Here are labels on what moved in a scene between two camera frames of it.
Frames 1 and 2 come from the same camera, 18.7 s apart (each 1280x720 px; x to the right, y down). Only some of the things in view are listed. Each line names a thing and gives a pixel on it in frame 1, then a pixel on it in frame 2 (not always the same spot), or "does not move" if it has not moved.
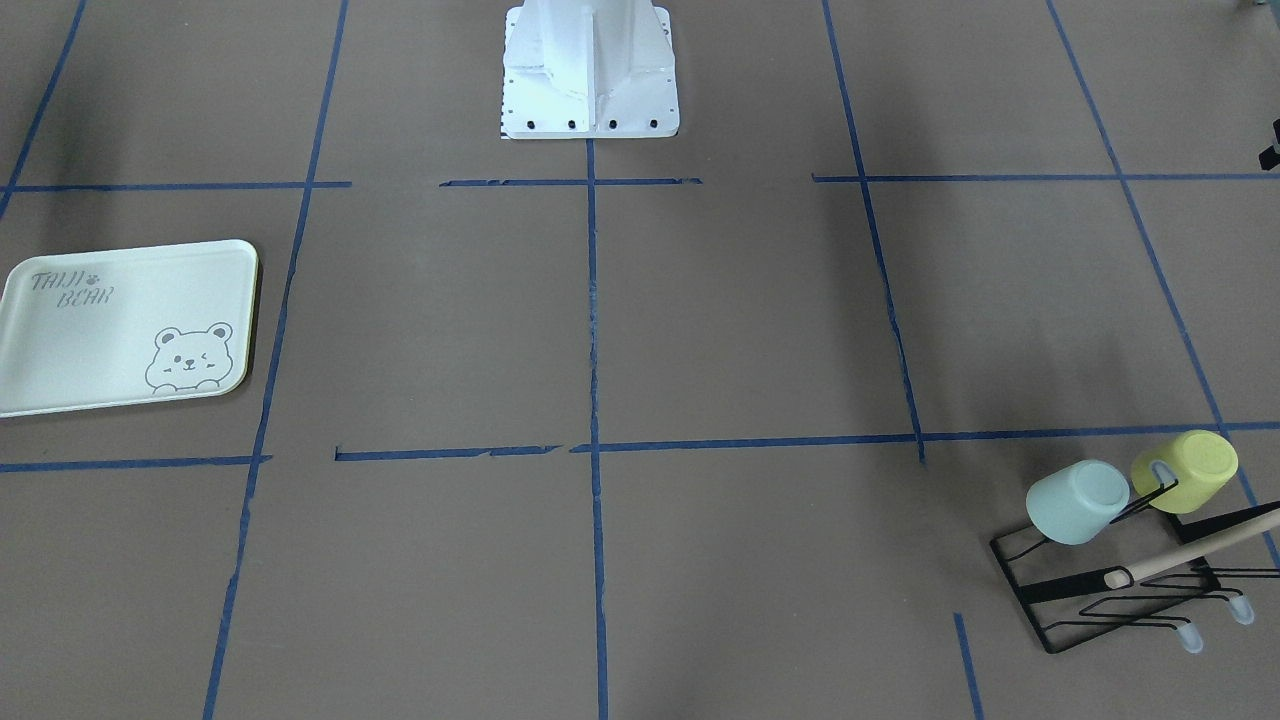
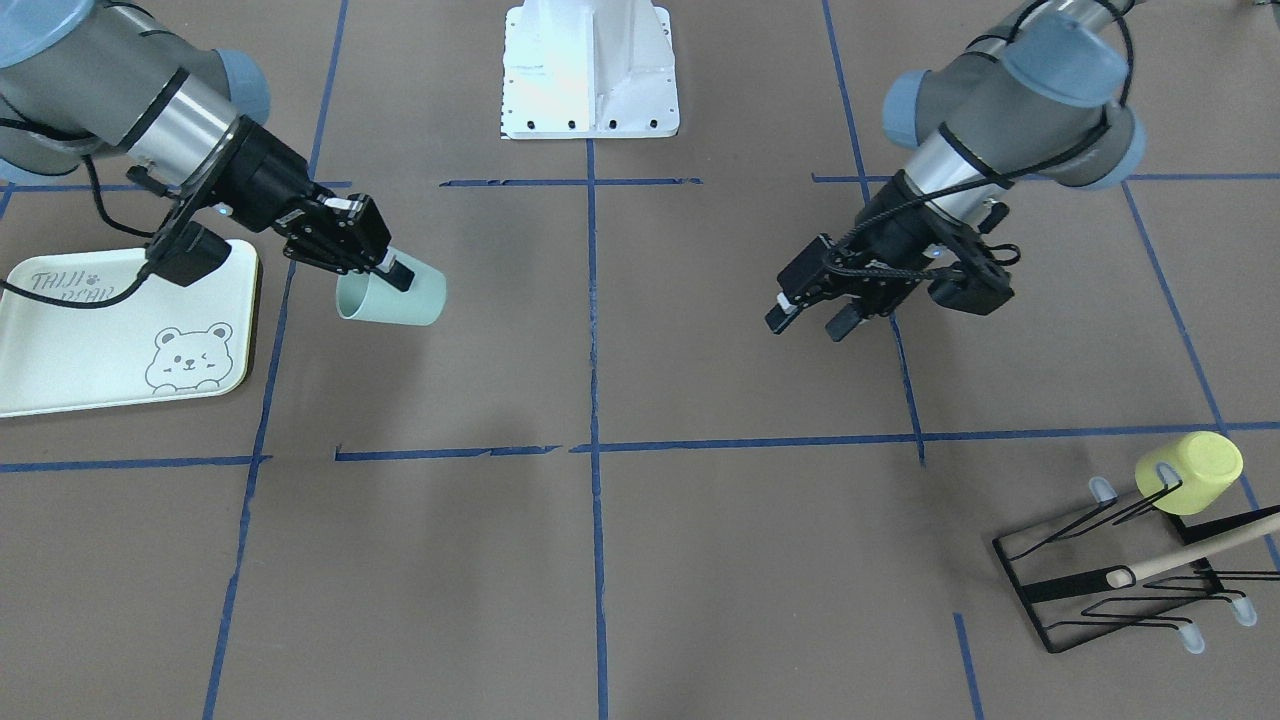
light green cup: x=1075 y=504 to x=368 y=296
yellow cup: x=1202 y=461 does not move
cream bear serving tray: x=128 y=328 does not move
